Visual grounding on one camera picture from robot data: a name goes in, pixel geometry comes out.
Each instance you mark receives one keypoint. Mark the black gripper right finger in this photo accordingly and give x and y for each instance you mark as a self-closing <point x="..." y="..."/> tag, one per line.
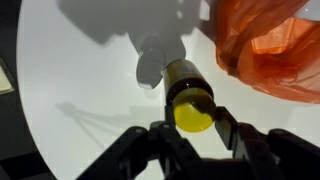
<point x="256" y="146"/>

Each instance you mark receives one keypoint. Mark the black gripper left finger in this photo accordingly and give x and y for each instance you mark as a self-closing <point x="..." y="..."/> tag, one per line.
<point x="166" y="146"/>

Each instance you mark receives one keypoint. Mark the brown bottle with yellow cap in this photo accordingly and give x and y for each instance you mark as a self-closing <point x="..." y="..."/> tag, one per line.
<point x="190" y="96"/>

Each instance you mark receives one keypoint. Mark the orange plastic bag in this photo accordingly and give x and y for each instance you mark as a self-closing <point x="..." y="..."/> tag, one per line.
<point x="273" y="50"/>

